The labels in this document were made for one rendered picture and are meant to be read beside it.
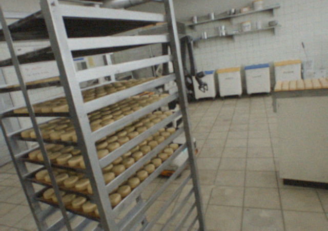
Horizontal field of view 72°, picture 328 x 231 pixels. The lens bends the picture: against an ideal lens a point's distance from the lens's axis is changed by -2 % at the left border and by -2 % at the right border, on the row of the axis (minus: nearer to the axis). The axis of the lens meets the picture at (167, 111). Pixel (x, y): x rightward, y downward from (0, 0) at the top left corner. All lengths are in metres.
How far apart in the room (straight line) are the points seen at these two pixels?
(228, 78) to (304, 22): 2.13
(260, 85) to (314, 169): 3.68
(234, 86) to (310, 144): 3.77
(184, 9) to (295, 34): 2.78
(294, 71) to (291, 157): 3.67
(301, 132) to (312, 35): 4.46
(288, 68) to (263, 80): 0.57
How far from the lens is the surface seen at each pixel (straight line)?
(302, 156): 2.29
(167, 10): 1.13
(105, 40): 0.79
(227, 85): 5.78
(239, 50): 6.33
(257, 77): 5.72
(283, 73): 5.75
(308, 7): 6.45
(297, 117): 2.15
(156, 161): 1.08
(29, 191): 1.13
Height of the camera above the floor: 1.34
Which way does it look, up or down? 14 degrees down
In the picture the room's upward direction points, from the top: 10 degrees counter-clockwise
